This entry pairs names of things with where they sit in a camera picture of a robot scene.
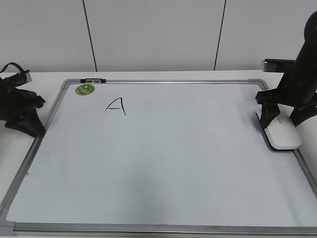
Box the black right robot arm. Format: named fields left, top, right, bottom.
left=256, top=12, right=317, bottom=129

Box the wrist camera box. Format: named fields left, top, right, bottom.
left=3, top=70, right=32, bottom=87
left=262, top=59, right=295, bottom=73

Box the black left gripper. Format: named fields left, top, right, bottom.
left=0, top=88, right=46, bottom=137

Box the black and silver board clip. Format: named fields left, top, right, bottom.
left=80, top=78, right=106, bottom=84

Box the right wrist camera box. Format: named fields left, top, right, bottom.
left=262, top=59, right=295, bottom=73

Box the black camera cable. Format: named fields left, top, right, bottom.
left=0, top=62, right=30, bottom=75

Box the green round magnet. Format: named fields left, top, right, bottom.
left=75, top=84, right=95, bottom=96

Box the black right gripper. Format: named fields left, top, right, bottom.
left=256, top=74, right=317, bottom=128

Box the white board with grey frame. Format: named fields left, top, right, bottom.
left=0, top=79, right=317, bottom=237

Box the white board eraser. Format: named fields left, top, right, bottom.
left=263, top=111, right=302, bottom=151

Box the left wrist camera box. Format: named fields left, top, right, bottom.
left=3, top=70, right=32, bottom=87

